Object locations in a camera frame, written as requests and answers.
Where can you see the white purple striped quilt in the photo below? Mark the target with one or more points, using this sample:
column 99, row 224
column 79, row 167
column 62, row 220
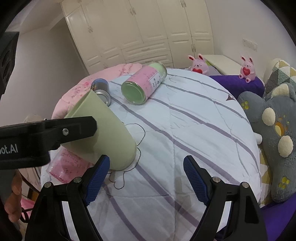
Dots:
column 188, row 114

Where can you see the blue black metal can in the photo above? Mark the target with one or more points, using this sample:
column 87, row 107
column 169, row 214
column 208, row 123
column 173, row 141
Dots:
column 101, row 87

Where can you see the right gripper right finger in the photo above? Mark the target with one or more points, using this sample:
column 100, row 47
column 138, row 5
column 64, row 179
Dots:
column 245, row 221

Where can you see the beige jacket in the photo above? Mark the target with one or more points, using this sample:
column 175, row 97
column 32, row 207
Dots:
column 32, row 118

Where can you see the pink clear plastic cup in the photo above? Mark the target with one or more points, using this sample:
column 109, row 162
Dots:
column 65, row 166

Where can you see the triangle pattern quilted cushion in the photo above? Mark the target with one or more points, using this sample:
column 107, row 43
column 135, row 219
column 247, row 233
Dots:
column 277, row 72

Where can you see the grey elephant plush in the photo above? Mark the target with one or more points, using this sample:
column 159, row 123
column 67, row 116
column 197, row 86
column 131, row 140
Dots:
column 273, row 118

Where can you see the pink bunny plush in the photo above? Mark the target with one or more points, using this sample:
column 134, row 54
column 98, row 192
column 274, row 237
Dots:
column 247, row 71
column 199, row 65

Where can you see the purple blanket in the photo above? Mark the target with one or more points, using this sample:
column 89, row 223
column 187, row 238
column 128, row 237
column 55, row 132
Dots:
column 236, row 86

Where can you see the person's left hand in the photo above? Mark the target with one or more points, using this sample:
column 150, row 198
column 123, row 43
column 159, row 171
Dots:
column 13, row 204

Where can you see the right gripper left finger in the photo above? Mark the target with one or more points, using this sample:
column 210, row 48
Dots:
column 47, row 220

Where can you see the left pink bunny plush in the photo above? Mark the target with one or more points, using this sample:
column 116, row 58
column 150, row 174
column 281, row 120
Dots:
column 199, row 65

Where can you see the pink green glass jar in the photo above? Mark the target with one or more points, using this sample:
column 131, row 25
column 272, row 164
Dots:
column 141, row 85

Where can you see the pale green plastic cup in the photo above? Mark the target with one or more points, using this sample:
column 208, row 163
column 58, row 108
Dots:
column 111, row 138

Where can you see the right pink bunny plush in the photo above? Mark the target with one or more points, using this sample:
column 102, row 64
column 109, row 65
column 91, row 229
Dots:
column 247, row 71

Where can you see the cream white wardrobe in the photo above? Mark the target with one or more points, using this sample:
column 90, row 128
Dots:
column 108, row 33

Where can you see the white bedside cabinet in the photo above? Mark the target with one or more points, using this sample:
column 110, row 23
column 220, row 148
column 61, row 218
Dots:
column 223, row 64

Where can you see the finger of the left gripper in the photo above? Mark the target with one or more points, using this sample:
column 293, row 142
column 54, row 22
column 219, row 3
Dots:
column 66, row 130

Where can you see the white wall switch plate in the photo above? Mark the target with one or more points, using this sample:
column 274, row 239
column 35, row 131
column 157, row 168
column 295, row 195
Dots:
column 249, row 44

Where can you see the small white paper cup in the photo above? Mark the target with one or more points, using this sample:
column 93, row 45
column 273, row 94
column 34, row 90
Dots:
column 258, row 138

